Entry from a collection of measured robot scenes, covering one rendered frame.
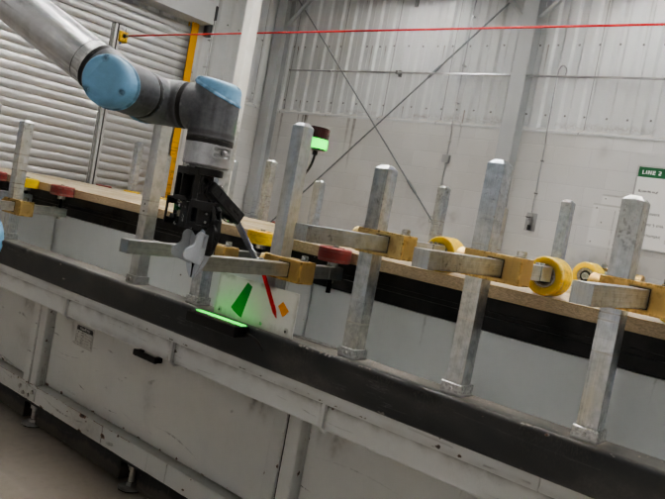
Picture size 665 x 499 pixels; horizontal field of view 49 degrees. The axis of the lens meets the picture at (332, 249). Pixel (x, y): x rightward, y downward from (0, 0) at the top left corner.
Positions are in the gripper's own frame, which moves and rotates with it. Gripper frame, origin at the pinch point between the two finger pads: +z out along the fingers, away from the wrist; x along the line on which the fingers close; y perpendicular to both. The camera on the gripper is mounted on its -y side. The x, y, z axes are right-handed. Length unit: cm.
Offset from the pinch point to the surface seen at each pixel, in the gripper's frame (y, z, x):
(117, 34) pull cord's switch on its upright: -136, -93, -260
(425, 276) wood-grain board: -46, -6, 23
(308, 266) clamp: -27.1, -3.5, 5.0
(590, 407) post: -26, 7, 71
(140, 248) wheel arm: -3.3, -0.8, -23.5
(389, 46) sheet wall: -744, -268, -538
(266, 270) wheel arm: -18.0, -1.4, 1.5
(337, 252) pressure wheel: -39.0, -7.1, 2.9
